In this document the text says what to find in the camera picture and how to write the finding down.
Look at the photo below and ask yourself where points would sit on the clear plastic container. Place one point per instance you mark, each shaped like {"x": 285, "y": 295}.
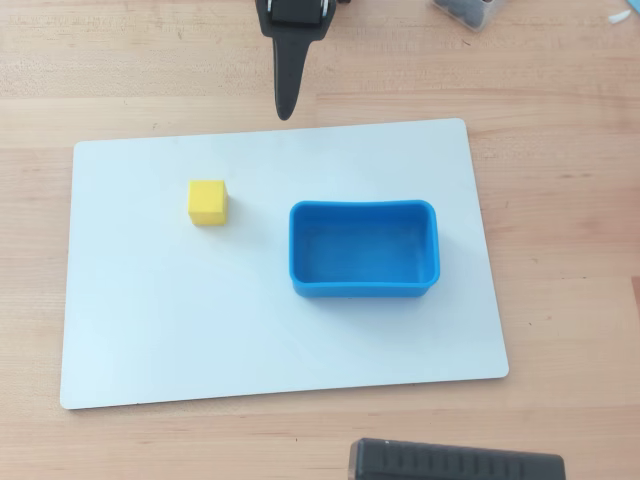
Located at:
{"x": 467, "y": 12}

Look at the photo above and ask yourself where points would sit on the black ribbed box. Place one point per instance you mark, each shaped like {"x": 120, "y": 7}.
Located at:
{"x": 450, "y": 462}

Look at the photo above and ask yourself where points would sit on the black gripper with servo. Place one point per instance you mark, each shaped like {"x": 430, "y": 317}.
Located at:
{"x": 286, "y": 40}

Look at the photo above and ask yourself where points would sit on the small pale paper scrap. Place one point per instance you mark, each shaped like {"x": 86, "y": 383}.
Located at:
{"x": 619, "y": 16}

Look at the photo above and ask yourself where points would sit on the blue rectangular bin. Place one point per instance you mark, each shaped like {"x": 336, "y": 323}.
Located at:
{"x": 365, "y": 272}

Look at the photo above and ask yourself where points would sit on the yellow cube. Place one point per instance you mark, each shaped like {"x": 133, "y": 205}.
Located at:
{"x": 206, "y": 202}

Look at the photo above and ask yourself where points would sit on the white rectangular board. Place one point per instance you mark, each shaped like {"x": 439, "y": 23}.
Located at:
{"x": 225, "y": 310}

